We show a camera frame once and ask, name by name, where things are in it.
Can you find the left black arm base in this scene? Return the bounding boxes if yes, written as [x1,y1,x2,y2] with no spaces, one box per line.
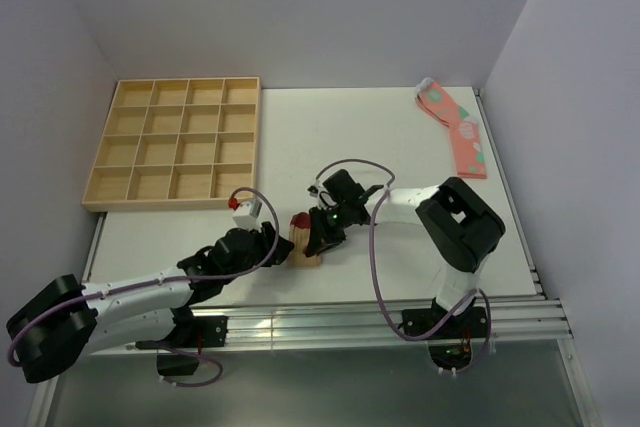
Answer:
[135,315,228,388]

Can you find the pink patterned sock pair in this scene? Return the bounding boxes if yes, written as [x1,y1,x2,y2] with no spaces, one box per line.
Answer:
[414,77,487,179]

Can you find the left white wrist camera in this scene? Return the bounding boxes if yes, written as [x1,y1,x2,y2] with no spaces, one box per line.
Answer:
[228,197,262,231]

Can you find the aluminium mounting rail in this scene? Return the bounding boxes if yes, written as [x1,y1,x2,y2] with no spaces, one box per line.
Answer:
[47,296,574,356]

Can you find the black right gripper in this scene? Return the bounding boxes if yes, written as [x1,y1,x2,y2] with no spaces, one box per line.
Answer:
[308,202,354,257]

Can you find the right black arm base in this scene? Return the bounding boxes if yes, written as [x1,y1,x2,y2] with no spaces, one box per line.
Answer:
[398,306,491,376]

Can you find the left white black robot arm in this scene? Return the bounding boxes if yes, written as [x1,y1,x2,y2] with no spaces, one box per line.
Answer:
[6,222,294,384]

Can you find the beige red purple striped sock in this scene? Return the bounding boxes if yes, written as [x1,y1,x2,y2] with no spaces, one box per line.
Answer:
[287,212,322,268]

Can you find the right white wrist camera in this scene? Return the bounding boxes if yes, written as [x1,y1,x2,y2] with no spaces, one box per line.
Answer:
[307,179,336,210]

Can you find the wooden compartment tray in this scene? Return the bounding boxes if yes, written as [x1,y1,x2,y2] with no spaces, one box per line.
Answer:
[82,77,261,212]

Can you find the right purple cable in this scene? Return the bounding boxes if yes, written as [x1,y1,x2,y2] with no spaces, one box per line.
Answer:
[317,157,494,374]

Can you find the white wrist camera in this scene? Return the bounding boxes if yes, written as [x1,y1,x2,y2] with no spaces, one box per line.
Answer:
[307,179,336,210]
[228,197,262,231]

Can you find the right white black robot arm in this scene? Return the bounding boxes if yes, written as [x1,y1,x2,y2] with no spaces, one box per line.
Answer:
[304,169,506,337]

